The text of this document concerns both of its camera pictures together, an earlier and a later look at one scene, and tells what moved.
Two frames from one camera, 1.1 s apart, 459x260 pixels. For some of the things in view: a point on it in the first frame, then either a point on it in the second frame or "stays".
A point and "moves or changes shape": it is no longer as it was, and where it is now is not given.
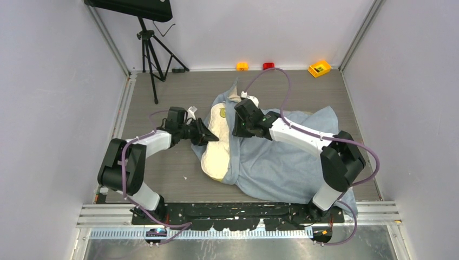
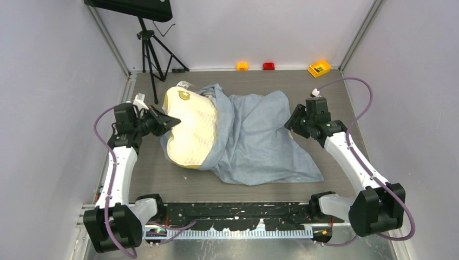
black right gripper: (238, 131) → (293, 123)
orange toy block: (242, 66) stays
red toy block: (267, 65) stays
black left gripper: (203, 135) → (164, 123)
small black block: (178, 70) stays
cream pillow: (215, 156) → (190, 144)
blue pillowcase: (266, 167) moves or changes shape
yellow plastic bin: (320, 68) stays
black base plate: (223, 216) stays
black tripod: (158, 55) stays
